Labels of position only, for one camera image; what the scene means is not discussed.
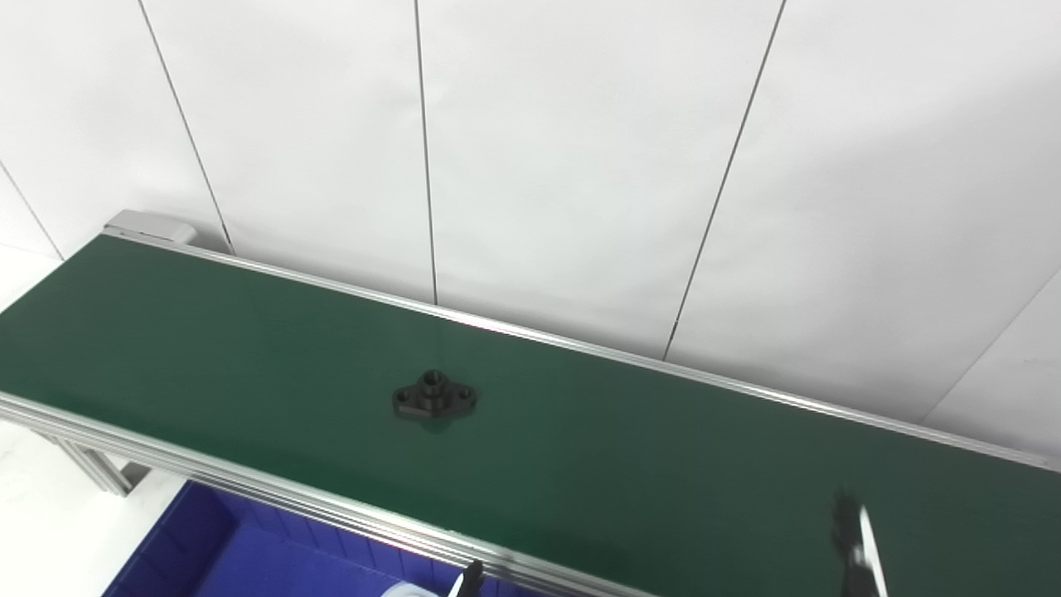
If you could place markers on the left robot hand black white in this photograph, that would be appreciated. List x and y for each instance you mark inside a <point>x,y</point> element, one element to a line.
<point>469,576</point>

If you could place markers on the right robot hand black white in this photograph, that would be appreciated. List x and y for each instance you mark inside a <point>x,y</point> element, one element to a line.
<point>858,547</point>

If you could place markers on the black flange part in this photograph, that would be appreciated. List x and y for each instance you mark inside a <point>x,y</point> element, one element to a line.
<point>433,396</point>

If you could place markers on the white plastic part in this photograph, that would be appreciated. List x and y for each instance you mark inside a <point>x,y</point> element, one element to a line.
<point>408,590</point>

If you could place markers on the green conveyor belt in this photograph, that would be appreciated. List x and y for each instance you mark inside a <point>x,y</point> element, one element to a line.
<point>580,448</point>
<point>249,489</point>

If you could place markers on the blue plastic bin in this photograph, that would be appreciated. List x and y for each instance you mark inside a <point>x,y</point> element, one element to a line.
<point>249,555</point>

